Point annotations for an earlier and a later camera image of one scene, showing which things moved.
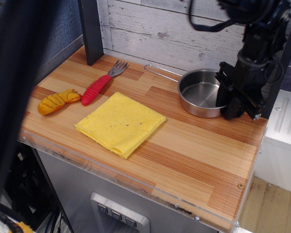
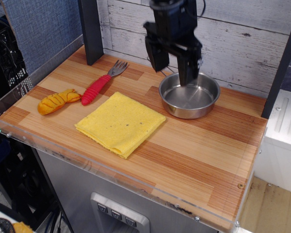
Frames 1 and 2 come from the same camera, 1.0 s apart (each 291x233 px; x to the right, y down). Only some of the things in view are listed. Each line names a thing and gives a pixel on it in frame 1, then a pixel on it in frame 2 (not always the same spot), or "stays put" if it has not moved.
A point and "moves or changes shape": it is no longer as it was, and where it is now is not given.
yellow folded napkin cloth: x=121 y=124 stays put
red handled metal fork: x=93 y=90 stays put
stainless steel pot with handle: x=197 y=90 moves or changes shape
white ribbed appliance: x=278 y=157 stays put
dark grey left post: x=88 y=12 stays put
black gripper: x=245 y=80 → x=175 y=23
